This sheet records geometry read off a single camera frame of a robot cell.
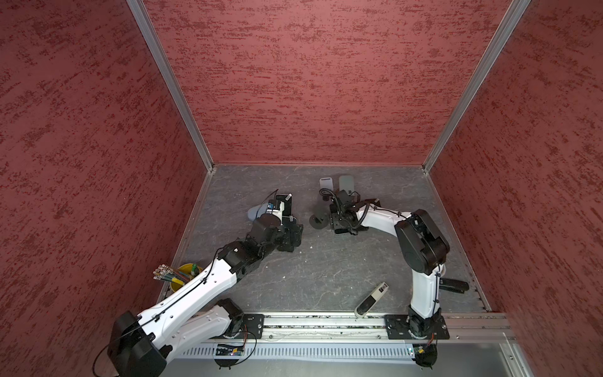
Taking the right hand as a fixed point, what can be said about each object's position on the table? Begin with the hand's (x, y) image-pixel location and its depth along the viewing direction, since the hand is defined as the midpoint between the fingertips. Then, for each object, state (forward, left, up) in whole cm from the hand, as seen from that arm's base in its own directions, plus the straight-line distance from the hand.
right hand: (338, 225), depth 99 cm
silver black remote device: (-31, -7, +4) cm, 32 cm away
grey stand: (+17, -5, +8) cm, 20 cm away
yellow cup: (-21, +54, +12) cm, 59 cm away
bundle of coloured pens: (-25, +57, +17) cm, 64 cm away
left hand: (-11, +20, +18) cm, 29 cm away
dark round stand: (0, +9, +5) cm, 10 cm away
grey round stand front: (+17, +5, +9) cm, 20 cm away
